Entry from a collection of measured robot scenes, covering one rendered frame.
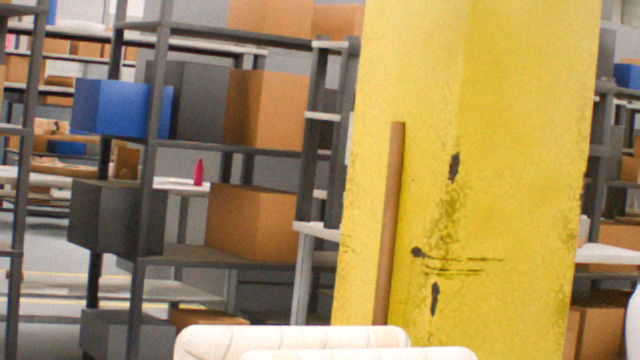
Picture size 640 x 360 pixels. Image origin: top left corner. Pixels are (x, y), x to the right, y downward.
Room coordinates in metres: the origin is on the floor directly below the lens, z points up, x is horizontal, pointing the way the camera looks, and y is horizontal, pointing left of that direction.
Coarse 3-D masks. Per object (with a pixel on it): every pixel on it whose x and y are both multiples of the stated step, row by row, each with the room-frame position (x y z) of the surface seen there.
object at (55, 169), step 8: (32, 168) 6.82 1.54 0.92; (40, 168) 6.83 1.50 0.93; (48, 168) 6.84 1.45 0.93; (56, 168) 6.83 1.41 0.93; (64, 168) 6.81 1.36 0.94; (72, 168) 6.83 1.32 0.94; (80, 168) 6.89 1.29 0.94; (88, 168) 6.97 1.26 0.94; (96, 168) 7.09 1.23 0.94; (72, 176) 6.80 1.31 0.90; (80, 176) 6.81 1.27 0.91; (88, 176) 6.83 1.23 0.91; (96, 176) 6.87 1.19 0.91
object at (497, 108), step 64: (384, 0) 2.08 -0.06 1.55; (448, 0) 1.93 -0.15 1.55; (512, 0) 1.94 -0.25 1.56; (576, 0) 2.01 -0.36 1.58; (384, 64) 2.06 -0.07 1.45; (448, 64) 1.92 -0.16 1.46; (512, 64) 1.94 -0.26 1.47; (576, 64) 2.01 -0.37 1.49; (384, 128) 2.04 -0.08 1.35; (448, 128) 1.90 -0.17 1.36; (512, 128) 1.95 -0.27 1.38; (576, 128) 2.02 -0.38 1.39; (384, 192) 2.03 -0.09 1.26; (448, 192) 1.90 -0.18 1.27; (512, 192) 1.96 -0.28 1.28; (576, 192) 2.03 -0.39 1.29; (448, 256) 1.90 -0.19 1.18; (512, 256) 1.97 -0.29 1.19; (448, 320) 1.91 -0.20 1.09; (512, 320) 1.97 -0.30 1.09
